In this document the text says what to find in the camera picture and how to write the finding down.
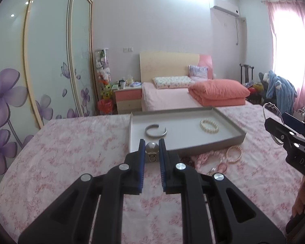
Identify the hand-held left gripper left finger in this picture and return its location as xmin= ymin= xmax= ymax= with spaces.
xmin=18 ymin=139 xmax=146 ymax=244

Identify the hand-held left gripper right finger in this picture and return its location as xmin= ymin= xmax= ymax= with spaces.
xmin=159 ymin=139 xmax=286 ymax=244

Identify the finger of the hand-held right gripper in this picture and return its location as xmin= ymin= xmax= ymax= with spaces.
xmin=264 ymin=118 xmax=296 ymax=146
xmin=282 ymin=112 xmax=305 ymax=136

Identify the silver ball pendant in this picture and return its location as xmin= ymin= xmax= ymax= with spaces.
xmin=145 ymin=142 xmax=159 ymax=163

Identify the thin silver bangle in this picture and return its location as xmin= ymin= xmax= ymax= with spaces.
xmin=263 ymin=102 xmax=285 ymax=144

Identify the grey cardboard tray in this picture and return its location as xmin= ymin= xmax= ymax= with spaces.
xmin=128 ymin=107 xmax=246 ymax=158

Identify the pink bead bracelet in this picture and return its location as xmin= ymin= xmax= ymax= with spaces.
xmin=226 ymin=145 xmax=243 ymax=164

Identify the pink crystal bracelet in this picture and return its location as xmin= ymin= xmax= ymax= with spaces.
xmin=193 ymin=151 xmax=229 ymax=175

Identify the blue plush garment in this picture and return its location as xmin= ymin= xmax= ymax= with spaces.
xmin=265 ymin=70 xmax=297 ymax=115

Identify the dark wooden chair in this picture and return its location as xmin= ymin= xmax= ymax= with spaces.
xmin=239 ymin=64 xmax=255 ymax=86

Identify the pink and beige nightstand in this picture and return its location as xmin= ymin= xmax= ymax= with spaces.
xmin=113 ymin=84 xmax=143 ymax=114

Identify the pink bed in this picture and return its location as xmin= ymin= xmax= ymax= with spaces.
xmin=141 ymin=81 xmax=253 ymax=112

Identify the red trash bin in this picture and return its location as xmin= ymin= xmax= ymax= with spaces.
xmin=97 ymin=99 xmax=114 ymax=115

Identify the folded orange quilt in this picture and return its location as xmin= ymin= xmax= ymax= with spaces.
xmin=188 ymin=79 xmax=251 ymax=107

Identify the pink floral tablecloth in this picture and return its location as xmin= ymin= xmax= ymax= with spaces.
xmin=0 ymin=104 xmax=305 ymax=244

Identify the pink curtain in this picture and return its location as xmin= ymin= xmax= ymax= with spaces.
xmin=263 ymin=0 xmax=305 ymax=118

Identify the floral white pillow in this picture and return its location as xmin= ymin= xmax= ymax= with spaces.
xmin=152 ymin=76 xmax=194 ymax=89

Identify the small purple pillow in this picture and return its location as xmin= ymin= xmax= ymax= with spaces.
xmin=188 ymin=65 xmax=209 ymax=79

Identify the plush toy display tube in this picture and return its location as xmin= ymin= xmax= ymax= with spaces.
xmin=95 ymin=48 xmax=112 ymax=105

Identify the beige and pink headboard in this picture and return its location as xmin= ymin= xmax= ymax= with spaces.
xmin=139 ymin=51 xmax=213 ymax=83

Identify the white air conditioner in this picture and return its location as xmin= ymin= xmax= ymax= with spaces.
xmin=209 ymin=0 xmax=240 ymax=18

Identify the wardrobe with purple flower doors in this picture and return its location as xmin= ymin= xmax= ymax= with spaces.
xmin=0 ymin=0 xmax=97 ymax=176

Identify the wide silver cuff bracelet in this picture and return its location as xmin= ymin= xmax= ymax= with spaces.
xmin=145 ymin=124 xmax=168 ymax=138

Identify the white pearl bracelet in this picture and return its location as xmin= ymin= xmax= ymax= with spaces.
xmin=200 ymin=118 xmax=220 ymax=133

